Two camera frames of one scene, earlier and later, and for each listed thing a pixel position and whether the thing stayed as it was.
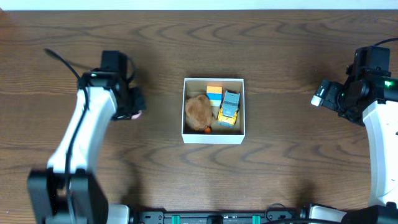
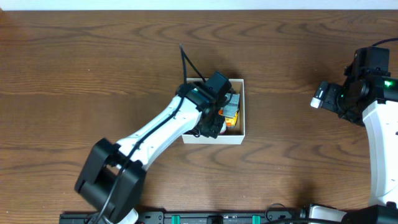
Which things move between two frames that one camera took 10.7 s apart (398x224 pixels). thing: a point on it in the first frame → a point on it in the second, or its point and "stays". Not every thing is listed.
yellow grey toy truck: (229, 109) stays
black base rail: (215, 217) stays
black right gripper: (330, 99) stays
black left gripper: (134, 101) → (216, 125)
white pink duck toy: (137, 116) → (224, 128)
